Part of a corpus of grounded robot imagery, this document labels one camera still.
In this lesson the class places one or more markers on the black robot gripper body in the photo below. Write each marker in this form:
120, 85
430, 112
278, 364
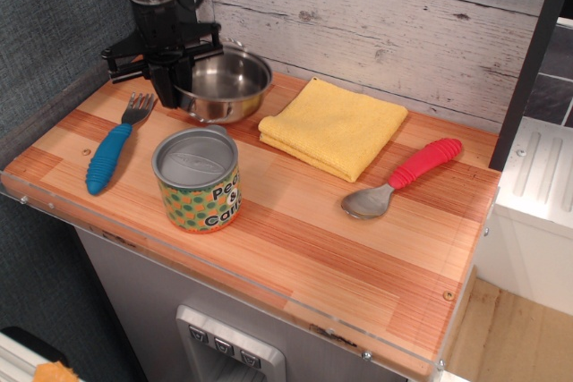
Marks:
161, 39

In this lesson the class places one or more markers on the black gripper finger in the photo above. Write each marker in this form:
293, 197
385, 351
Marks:
183, 73
161, 80

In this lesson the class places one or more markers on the stainless steel pot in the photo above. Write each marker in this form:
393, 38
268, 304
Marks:
226, 88

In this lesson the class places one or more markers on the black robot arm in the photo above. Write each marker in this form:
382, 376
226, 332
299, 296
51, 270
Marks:
163, 48

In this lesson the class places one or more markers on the folded yellow towel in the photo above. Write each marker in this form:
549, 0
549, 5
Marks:
335, 130

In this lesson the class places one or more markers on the peas and carrots toy can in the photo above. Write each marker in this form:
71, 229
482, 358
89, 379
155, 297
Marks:
199, 178

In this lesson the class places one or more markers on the grey toy fridge cabinet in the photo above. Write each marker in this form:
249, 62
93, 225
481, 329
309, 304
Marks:
145, 296

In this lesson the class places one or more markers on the silver ice dispenser panel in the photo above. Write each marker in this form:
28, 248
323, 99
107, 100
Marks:
219, 352

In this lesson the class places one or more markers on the orange object bottom left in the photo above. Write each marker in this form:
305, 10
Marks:
54, 372

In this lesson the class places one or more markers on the white toy sink unit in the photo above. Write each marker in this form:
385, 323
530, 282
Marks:
526, 246

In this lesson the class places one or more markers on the blue handled fork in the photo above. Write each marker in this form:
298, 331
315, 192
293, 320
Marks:
103, 164

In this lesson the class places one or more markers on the red handled spoon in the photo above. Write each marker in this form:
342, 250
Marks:
374, 202

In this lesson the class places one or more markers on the dark right vertical post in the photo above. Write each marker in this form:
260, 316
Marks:
541, 38

